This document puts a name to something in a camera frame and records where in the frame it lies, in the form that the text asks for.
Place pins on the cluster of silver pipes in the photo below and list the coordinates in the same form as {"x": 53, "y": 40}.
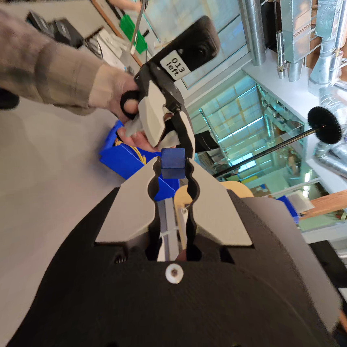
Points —
{"x": 333, "y": 67}

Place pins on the cardboard boxes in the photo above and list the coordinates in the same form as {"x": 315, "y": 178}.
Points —
{"x": 260, "y": 189}

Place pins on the blue storage bin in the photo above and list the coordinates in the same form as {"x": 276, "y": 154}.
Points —
{"x": 291, "y": 207}
{"x": 122, "y": 160}

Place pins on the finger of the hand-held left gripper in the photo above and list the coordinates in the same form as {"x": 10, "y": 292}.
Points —
{"x": 188, "y": 130}
{"x": 151, "y": 113}

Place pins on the person's left hand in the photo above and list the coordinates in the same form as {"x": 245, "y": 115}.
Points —
{"x": 111, "y": 86}

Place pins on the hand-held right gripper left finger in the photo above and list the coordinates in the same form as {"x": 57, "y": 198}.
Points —
{"x": 127, "y": 214}

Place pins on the black floor lamp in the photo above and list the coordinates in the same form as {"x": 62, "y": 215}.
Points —
{"x": 325, "y": 124}

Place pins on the silver rectangular air duct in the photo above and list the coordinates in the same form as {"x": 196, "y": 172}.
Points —
{"x": 295, "y": 32}

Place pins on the silver spiral duct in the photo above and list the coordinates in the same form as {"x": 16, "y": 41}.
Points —
{"x": 256, "y": 32}

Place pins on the black angular panel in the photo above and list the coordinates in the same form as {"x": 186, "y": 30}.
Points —
{"x": 206, "y": 141}

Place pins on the grey and wooden curved board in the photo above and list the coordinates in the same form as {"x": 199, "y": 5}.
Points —
{"x": 284, "y": 244}

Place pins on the white board stand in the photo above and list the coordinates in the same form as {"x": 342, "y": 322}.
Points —
{"x": 183, "y": 225}

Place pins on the wood-edged grey table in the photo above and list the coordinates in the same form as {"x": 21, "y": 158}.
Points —
{"x": 108, "y": 21}

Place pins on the thin curved board on stand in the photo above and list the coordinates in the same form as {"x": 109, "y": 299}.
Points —
{"x": 139, "y": 24}

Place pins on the blue cube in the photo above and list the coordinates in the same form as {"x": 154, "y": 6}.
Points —
{"x": 173, "y": 162}

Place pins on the green storage bin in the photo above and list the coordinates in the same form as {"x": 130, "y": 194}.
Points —
{"x": 130, "y": 29}

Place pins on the person's left forearm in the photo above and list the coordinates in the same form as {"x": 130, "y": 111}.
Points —
{"x": 48, "y": 67}

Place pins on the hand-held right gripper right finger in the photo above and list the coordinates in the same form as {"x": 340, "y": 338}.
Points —
{"x": 219, "y": 217}

